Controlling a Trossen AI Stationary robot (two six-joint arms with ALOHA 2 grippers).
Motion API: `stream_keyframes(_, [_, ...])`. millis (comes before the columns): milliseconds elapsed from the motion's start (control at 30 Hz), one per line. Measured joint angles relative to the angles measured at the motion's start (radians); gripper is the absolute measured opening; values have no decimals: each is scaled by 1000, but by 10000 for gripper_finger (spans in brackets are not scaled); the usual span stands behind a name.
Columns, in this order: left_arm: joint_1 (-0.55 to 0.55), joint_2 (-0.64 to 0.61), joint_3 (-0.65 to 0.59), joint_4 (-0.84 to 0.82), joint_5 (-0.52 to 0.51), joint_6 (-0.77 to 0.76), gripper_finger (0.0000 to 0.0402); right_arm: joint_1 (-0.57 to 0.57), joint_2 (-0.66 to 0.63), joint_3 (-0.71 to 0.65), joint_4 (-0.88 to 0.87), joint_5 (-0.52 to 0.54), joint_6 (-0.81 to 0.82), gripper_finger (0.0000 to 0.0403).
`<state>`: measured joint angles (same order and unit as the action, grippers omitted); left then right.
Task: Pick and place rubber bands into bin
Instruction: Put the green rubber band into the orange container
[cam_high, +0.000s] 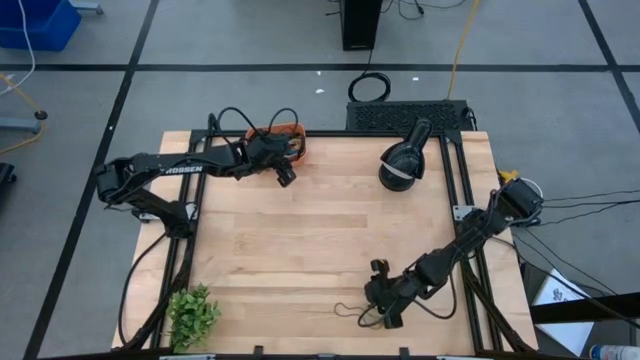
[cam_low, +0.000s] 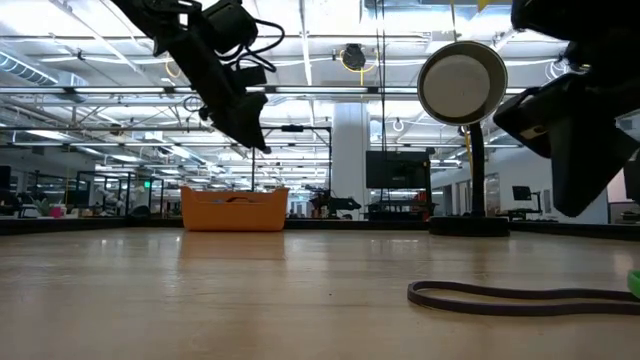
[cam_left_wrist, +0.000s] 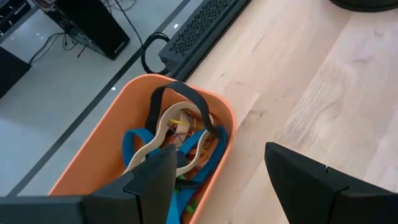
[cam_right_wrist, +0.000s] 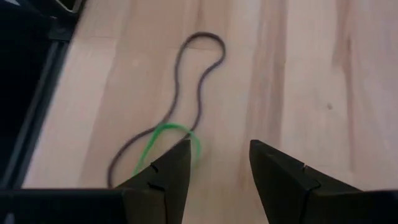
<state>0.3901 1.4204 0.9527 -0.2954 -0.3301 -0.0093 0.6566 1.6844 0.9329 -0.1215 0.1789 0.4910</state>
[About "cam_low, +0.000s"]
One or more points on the dark purple rubber band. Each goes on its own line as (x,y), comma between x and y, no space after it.
(500,308)

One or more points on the black monitor on stand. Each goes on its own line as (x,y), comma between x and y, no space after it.
(397,170)

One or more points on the green rubber band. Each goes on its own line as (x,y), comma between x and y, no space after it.
(635,283)

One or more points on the orange plastic bin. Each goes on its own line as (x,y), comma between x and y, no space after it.
(234,212)

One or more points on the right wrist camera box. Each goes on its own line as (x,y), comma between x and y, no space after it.
(525,120)

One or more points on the small black monitor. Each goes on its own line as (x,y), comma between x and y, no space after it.
(521,193)

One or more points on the black background robot arm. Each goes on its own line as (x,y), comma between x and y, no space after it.
(335,203)

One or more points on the black workcell frame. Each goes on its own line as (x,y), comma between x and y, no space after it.
(131,192)

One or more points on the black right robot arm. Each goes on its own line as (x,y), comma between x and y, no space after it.
(575,20)

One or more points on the pink cup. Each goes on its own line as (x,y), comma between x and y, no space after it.
(56,211)

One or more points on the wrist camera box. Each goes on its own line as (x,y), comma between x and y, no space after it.
(230,22)
(525,120)

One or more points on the silver ventilation duct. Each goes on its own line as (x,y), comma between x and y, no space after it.
(25,70)

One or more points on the white pillar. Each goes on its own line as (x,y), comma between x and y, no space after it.
(350,155)

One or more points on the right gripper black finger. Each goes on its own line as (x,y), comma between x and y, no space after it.
(633,180)
(585,170)

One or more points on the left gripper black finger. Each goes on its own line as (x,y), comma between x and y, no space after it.
(257,120)
(230,120)

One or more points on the round lamp on black stand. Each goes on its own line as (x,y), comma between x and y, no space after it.
(460,85)

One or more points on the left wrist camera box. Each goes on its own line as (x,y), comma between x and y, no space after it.
(230,22)

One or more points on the black aluminium table frame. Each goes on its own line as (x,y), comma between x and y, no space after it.
(100,225)

